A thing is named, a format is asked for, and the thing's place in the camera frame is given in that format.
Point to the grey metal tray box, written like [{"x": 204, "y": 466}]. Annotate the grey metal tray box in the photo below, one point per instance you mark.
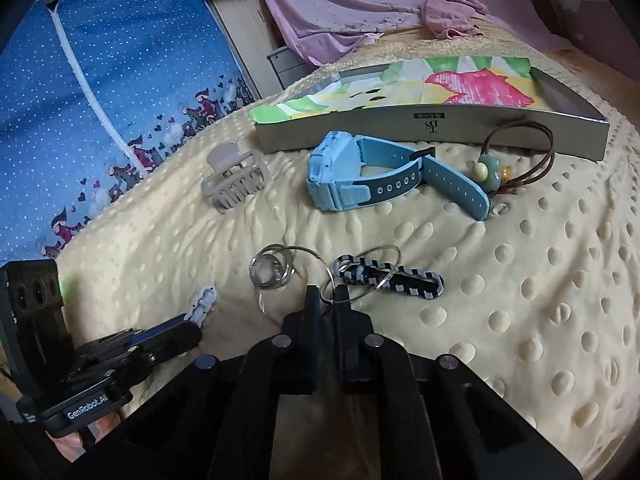
[{"x": 375, "y": 125}]

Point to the silver key rings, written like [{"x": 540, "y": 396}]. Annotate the silver key rings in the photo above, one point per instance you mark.
[{"x": 267, "y": 270}]

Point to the blue wrist watch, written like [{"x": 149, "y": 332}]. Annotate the blue wrist watch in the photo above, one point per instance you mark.
[{"x": 330, "y": 170}]

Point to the dark brown board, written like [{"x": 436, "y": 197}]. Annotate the dark brown board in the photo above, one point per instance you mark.
[{"x": 535, "y": 0}]

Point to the yellow dotted blanket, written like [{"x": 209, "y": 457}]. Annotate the yellow dotted blanket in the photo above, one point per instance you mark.
[{"x": 500, "y": 260}]

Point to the grey drawer unit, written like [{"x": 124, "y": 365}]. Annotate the grey drawer unit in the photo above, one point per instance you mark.
[{"x": 285, "y": 67}]

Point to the blue printed fabric wardrobe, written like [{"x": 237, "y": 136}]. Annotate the blue printed fabric wardrobe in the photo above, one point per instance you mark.
[{"x": 125, "y": 60}]

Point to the pink towel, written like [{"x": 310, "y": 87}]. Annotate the pink towel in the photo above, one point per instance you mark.
[{"x": 450, "y": 15}]

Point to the small white hair clip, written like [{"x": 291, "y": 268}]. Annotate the small white hair clip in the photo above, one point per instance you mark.
[{"x": 205, "y": 300}]

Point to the translucent beige claw clip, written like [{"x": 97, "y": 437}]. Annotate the translucent beige claw clip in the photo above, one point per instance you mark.
[{"x": 235, "y": 175}]

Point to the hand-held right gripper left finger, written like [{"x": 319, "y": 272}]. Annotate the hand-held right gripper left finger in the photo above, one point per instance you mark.
[{"x": 314, "y": 305}]

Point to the light wooden cabinet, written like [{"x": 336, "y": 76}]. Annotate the light wooden cabinet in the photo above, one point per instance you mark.
[{"x": 240, "y": 25}]

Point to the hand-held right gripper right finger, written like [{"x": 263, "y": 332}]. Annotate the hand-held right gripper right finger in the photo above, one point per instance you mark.
[{"x": 342, "y": 305}]

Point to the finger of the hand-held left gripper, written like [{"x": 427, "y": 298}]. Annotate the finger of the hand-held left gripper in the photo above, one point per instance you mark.
[
  {"x": 175, "y": 344},
  {"x": 155, "y": 333}
]

